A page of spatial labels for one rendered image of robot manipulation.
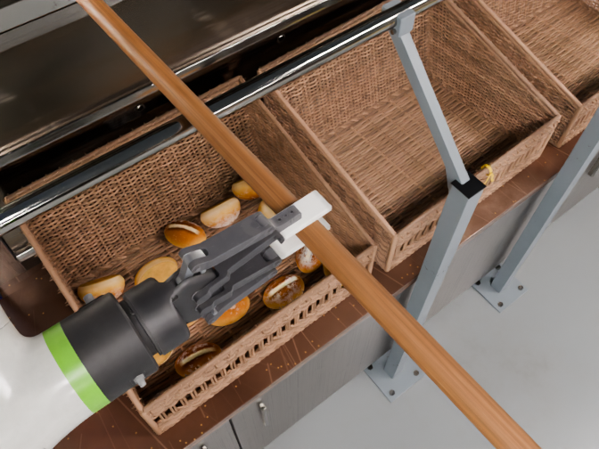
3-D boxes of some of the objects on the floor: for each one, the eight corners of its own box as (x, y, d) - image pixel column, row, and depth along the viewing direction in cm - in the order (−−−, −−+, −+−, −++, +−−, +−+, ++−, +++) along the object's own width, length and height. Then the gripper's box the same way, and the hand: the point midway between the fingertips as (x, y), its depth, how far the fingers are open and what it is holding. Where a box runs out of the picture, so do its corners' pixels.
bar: (148, 454, 164) (-81, 236, 65) (460, 228, 206) (607, -112, 107) (206, 554, 150) (29, 470, 52) (528, 289, 192) (767, -34, 94)
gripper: (98, 262, 52) (303, 142, 60) (138, 331, 66) (302, 225, 74) (138, 322, 49) (349, 187, 57) (172, 382, 62) (340, 266, 70)
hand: (299, 224), depth 64 cm, fingers closed on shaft, 3 cm apart
